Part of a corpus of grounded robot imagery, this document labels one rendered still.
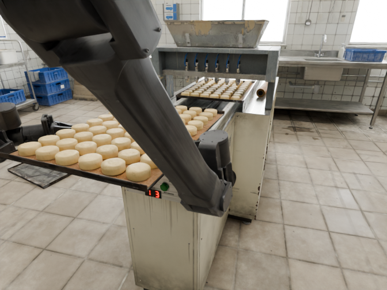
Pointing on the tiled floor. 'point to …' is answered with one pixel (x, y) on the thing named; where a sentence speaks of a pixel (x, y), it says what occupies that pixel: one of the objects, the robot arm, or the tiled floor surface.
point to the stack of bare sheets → (37, 175)
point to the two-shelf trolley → (28, 77)
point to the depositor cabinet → (247, 152)
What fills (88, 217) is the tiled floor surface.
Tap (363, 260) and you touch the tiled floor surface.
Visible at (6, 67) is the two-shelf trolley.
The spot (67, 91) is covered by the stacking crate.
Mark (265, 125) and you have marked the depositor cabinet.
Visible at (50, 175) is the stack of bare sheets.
